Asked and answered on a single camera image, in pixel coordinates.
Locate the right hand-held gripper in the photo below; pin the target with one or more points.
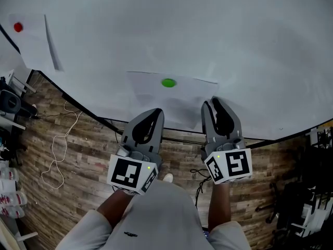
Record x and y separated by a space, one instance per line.
234 165

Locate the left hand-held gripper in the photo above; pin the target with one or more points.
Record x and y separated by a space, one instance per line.
125 172

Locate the white paper sheet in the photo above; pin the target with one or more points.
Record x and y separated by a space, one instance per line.
33 45
182 98

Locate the green round magnet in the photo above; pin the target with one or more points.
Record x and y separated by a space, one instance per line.
168 83

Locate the person's left forearm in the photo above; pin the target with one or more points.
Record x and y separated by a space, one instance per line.
115 207

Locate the person's right forearm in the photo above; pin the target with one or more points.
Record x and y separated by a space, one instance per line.
219 207

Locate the person's right white shoe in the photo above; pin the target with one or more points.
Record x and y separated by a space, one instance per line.
168 177

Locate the person's white shirt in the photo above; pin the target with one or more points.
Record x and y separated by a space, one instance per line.
161 217

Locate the black office chair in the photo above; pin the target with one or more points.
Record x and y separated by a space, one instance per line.
288 202

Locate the clear bottle red label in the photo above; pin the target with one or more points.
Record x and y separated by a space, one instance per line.
9 174
13 212
14 199

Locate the white table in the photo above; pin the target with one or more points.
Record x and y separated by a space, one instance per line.
10 75

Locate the red round magnet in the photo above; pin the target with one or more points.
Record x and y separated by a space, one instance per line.
18 27

